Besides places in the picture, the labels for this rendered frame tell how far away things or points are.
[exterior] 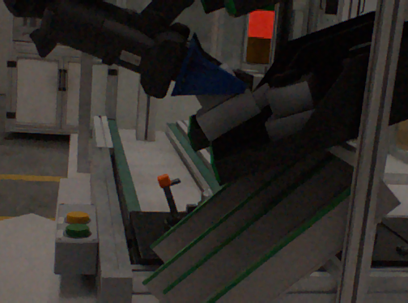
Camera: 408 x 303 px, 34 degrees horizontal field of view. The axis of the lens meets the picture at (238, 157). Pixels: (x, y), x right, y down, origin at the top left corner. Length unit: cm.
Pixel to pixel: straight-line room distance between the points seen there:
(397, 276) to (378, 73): 57
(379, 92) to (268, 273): 21
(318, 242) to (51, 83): 582
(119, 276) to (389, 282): 43
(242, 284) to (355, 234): 12
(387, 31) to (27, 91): 593
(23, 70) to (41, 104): 35
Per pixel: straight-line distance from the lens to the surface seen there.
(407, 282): 114
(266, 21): 130
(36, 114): 647
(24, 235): 146
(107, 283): 100
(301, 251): 66
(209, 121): 69
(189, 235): 94
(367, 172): 62
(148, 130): 218
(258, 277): 67
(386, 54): 61
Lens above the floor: 135
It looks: 12 degrees down
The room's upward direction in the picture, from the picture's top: 6 degrees clockwise
